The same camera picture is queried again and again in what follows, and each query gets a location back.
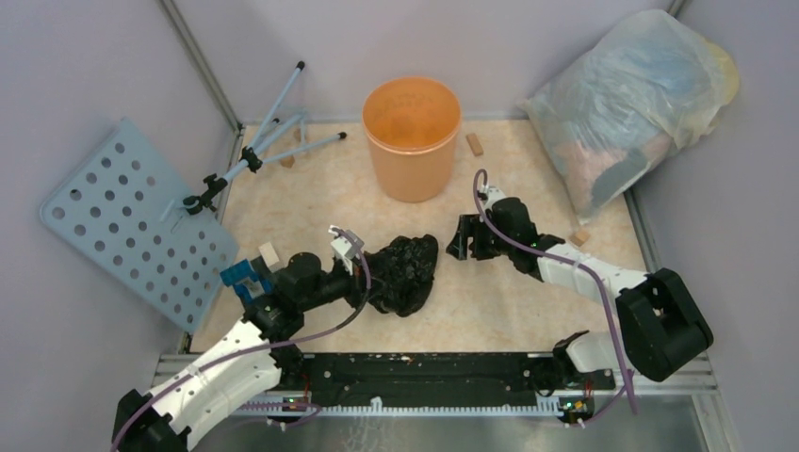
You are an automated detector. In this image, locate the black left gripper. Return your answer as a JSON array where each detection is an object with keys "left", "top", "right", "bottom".
[{"left": 300, "top": 254, "right": 387, "bottom": 312}]

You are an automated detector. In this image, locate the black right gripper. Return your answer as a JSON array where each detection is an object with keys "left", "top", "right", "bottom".
[{"left": 446, "top": 214, "right": 514, "bottom": 261}]

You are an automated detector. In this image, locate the black trash bag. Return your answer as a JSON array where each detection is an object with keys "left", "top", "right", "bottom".
[{"left": 366, "top": 234, "right": 439, "bottom": 317}]

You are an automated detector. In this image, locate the large translucent trash bag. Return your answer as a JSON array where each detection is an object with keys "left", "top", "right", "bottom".
[{"left": 517, "top": 9, "right": 740, "bottom": 224}]

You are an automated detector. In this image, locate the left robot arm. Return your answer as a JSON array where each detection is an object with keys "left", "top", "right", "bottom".
[{"left": 110, "top": 249, "right": 372, "bottom": 451}]

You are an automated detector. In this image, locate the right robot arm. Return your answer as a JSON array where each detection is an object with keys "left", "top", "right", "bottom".
[{"left": 447, "top": 198, "right": 714, "bottom": 388}]

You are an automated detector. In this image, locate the orange plastic trash bin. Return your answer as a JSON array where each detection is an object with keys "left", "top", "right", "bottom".
[{"left": 361, "top": 76, "right": 462, "bottom": 202}]

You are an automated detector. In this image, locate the flat wooden block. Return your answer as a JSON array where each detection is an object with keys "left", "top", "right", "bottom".
[{"left": 465, "top": 133, "right": 484, "bottom": 156}]

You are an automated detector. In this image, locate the white cube block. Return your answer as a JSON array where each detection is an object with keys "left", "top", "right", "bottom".
[{"left": 258, "top": 242, "right": 281, "bottom": 270}]

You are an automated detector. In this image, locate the blue clamp block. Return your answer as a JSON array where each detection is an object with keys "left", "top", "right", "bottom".
[{"left": 220, "top": 257, "right": 273, "bottom": 307}]

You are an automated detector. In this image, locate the wooden cube block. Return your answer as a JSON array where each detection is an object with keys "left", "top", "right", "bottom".
[{"left": 569, "top": 229, "right": 591, "bottom": 248}]

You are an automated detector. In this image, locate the small wooden block by tripod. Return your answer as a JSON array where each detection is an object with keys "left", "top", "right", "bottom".
[{"left": 280, "top": 155, "right": 296, "bottom": 169}]

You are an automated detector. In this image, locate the light blue tripod stand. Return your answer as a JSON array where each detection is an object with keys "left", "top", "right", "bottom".
[{"left": 181, "top": 60, "right": 348, "bottom": 216}]

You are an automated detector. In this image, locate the light blue perforated board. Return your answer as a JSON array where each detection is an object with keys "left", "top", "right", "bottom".
[{"left": 40, "top": 119, "right": 239, "bottom": 334}]

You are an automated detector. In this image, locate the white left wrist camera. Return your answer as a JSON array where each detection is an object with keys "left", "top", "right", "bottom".
[{"left": 328, "top": 225, "right": 364, "bottom": 271}]

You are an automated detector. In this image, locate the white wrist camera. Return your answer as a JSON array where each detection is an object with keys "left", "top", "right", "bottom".
[
  {"left": 328, "top": 225, "right": 364, "bottom": 271},
  {"left": 478, "top": 186, "right": 506, "bottom": 209}
]

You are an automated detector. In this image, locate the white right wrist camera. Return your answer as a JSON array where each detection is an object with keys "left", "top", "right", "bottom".
[{"left": 478, "top": 186, "right": 506, "bottom": 209}]

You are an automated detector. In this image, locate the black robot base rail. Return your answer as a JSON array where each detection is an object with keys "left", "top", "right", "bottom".
[{"left": 272, "top": 351, "right": 616, "bottom": 409}]

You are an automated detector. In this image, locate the white cable comb strip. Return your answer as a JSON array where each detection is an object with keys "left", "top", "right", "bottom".
[{"left": 234, "top": 396, "right": 563, "bottom": 418}]

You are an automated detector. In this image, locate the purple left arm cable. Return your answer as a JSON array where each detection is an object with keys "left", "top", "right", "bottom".
[{"left": 110, "top": 225, "right": 373, "bottom": 452}]

